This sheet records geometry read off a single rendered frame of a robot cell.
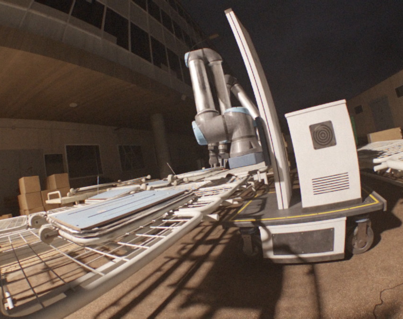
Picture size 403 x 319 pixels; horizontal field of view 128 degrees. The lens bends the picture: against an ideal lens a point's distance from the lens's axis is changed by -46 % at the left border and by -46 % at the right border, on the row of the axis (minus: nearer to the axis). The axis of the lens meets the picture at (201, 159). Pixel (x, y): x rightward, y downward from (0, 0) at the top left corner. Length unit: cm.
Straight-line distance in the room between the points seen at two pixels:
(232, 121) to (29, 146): 656
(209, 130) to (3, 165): 631
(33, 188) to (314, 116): 434
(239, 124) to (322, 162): 48
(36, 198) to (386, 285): 463
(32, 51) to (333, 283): 476
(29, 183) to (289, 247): 417
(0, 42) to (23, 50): 57
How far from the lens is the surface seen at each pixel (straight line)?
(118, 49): 636
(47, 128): 728
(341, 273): 106
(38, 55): 419
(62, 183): 450
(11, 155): 672
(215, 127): 98
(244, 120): 99
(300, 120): 95
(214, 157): 144
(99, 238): 57
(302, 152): 95
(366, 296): 95
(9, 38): 428
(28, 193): 415
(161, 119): 802
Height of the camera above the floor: 67
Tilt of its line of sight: 2 degrees up
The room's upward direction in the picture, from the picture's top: 11 degrees counter-clockwise
